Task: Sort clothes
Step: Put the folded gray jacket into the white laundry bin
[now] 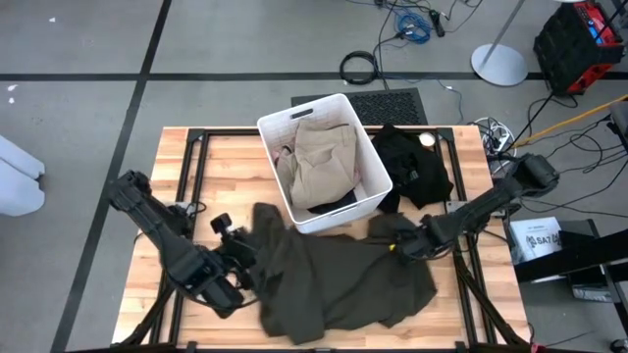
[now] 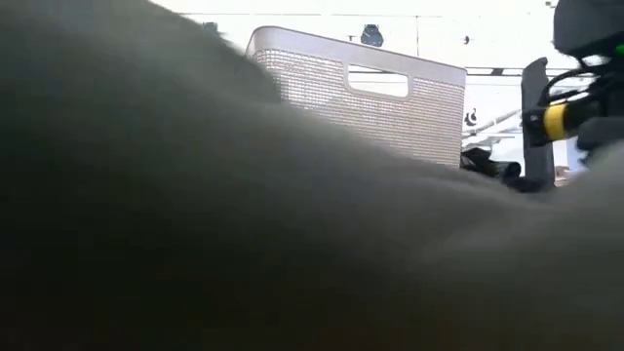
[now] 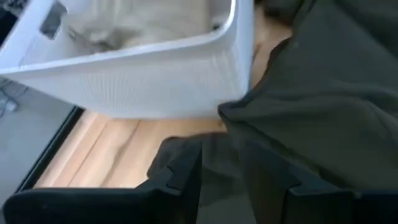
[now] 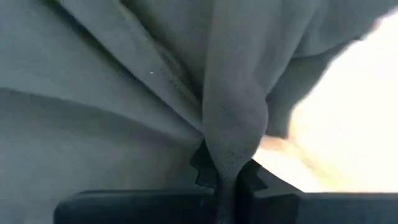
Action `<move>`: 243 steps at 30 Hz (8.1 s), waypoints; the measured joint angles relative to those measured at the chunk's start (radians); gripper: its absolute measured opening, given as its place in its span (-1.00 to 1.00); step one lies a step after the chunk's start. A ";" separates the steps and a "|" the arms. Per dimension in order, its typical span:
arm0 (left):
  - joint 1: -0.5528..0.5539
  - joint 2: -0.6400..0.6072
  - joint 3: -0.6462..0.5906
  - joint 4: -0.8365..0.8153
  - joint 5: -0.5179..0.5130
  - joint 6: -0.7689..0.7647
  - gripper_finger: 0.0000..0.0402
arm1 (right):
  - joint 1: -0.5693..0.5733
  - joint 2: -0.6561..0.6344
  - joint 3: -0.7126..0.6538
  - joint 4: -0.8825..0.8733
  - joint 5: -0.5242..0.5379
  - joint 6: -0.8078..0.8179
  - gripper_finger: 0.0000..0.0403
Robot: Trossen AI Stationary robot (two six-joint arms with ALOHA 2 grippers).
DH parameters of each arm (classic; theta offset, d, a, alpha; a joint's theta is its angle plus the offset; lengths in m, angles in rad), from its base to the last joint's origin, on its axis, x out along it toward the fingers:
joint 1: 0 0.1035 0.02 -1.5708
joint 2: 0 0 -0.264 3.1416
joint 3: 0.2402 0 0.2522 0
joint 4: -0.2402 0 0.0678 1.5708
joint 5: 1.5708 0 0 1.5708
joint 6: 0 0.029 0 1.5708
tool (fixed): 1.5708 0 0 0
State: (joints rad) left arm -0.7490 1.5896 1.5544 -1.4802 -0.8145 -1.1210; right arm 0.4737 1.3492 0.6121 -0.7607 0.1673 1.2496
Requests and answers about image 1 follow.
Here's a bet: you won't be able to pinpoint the black garment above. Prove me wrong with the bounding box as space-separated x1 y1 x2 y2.
371 122 455 216

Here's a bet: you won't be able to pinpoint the dark blue garment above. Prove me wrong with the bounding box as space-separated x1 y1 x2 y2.
307 189 358 216

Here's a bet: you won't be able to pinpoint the dark olive hoodie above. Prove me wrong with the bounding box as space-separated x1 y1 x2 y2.
249 202 439 346

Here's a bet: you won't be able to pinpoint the beige trousers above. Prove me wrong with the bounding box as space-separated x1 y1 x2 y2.
276 121 362 211

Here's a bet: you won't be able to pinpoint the white printed box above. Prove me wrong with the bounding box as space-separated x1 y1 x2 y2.
508 216 563 264

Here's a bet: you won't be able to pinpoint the white power strip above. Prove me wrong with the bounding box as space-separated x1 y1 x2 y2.
473 116 516 158

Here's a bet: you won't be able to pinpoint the white perforated plastic basket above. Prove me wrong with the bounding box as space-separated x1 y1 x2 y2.
256 92 394 235

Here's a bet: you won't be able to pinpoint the black perforated floor mat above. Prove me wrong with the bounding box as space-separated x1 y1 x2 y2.
290 87 429 126

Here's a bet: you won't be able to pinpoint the grey round-base floor stand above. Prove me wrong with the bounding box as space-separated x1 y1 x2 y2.
470 0 530 88

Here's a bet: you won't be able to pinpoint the black power strip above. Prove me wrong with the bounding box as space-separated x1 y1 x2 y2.
429 9 446 38

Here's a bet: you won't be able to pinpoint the white bulky object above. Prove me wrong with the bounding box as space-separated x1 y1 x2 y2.
0 134 46 218

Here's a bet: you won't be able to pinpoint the red and black equipment case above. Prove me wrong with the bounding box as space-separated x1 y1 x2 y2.
533 1 627 97

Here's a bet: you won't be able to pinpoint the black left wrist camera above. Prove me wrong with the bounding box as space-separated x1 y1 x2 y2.
209 213 236 236

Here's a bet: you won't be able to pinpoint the yellow cable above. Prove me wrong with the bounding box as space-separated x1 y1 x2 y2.
512 94 628 148

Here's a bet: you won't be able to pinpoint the coiled black cable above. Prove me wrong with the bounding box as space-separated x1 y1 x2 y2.
339 50 379 86

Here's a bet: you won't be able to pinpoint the coiled blue cable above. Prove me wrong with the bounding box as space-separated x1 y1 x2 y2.
394 9 433 45

